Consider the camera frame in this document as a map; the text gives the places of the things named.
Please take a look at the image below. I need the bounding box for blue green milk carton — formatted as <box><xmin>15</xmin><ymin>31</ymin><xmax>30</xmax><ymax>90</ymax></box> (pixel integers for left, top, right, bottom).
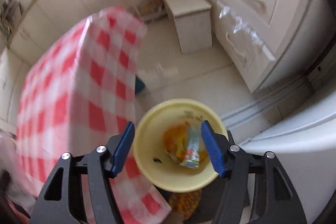
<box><xmin>180</xmin><ymin>125</ymin><xmax>201</xmax><ymax>169</ymax></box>

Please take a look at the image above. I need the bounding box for orange peel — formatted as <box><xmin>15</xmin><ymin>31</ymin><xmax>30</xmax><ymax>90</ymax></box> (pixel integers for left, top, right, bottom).
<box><xmin>162</xmin><ymin>121</ymin><xmax>211</xmax><ymax>166</ymax></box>

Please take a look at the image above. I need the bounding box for yellow trash bin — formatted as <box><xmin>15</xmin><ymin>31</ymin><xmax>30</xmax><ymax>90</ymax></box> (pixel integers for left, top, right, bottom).
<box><xmin>133</xmin><ymin>99</ymin><xmax>227</xmax><ymax>193</ymax></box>

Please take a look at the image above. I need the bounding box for red white checkered tablecloth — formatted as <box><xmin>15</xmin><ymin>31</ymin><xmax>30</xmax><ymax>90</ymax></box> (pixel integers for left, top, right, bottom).
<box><xmin>17</xmin><ymin>6</ymin><xmax>171</xmax><ymax>223</ymax></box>

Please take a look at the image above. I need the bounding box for small white stool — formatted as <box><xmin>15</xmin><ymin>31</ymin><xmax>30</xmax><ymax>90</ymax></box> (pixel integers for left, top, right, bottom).
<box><xmin>163</xmin><ymin>0</ymin><xmax>213</xmax><ymax>54</ymax></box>

